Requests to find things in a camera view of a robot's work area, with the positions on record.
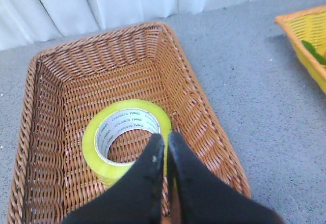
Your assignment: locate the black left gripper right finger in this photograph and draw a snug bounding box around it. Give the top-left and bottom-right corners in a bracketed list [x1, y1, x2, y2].
[168, 132, 284, 223]

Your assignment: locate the yellow tape roll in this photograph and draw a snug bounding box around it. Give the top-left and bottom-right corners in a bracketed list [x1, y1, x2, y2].
[82, 99, 172, 188]

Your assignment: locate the yellow woven plastic basket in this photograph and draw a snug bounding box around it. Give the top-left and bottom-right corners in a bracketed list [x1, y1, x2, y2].
[275, 5, 325, 92]

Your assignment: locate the orange toy carrot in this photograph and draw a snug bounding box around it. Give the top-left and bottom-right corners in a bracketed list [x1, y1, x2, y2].
[301, 40, 326, 66]

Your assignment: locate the white curtain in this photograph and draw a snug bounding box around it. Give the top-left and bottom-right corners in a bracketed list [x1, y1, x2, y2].
[1, 0, 255, 50]

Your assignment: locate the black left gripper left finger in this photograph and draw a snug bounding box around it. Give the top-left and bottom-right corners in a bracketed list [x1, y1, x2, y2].
[62, 134, 165, 223]

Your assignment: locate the brown wicker basket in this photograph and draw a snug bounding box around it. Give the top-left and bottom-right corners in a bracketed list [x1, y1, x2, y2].
[7, 22, 251, 223]

